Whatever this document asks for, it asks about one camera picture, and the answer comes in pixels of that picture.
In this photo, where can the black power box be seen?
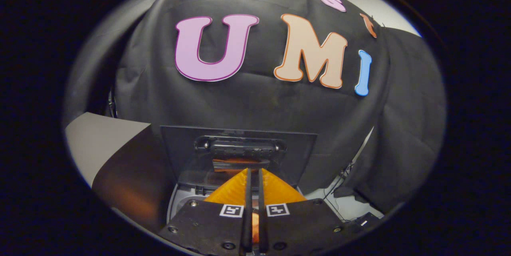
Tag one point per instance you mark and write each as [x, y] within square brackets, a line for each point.
[365, 221]

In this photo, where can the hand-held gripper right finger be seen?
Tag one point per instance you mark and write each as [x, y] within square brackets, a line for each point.
[303, 224]

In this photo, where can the dark cabinet with beige door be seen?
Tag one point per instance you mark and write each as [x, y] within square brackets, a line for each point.
[107, 140]

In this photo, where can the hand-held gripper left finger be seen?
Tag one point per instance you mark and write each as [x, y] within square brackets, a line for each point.
[207, 224]

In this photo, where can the black backdrop cloth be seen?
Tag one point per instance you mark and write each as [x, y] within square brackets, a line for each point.
[255, 100]

